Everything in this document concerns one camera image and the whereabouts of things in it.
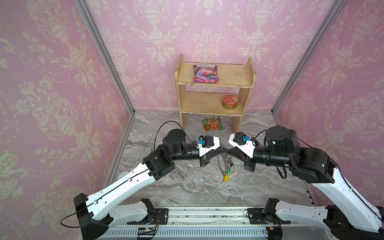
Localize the wooden two-tier shelf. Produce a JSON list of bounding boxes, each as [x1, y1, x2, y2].
[[175, 54, 257, 132]]

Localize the green orange snack packet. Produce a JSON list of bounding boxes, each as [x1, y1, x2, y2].
[[202, 117, 224, 132]]

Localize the aluminium corner post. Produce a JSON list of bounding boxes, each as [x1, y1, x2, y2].
[[271, 0, 347, 117], [73, 0, 136, 115]]

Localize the round red gold tin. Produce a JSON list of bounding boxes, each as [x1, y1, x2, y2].
[[222, 95, 239, 111]]

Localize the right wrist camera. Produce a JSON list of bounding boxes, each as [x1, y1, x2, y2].
[[229, 132, 256, 158]]

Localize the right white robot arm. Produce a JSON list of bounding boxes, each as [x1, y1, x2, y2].
[[228, 126, 384, 240]]

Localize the aluminium corner post left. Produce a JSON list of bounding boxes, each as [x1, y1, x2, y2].
[[73, 0, 136, 115]]

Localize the aluminium corner post right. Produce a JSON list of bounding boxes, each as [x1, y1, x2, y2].
[[271, 0, 347, 117]]

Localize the pink snack packet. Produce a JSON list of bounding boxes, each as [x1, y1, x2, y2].
[[193, 65, 219, 83]]

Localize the yellow key tag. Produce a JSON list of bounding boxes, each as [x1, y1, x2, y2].
[[224, 174, 230, 182]]

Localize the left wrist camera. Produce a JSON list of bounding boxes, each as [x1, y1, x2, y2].
[[197, 136, 220, 157]]

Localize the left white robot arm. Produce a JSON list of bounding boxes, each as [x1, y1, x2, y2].
[[74, 129, 227, 240]]

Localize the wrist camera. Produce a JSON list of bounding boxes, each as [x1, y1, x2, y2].
[[197, 136, 220, 157], [229, 132, 256, 158]]

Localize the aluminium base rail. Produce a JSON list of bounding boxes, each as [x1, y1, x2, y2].
[[80, 205, 343, 240]]

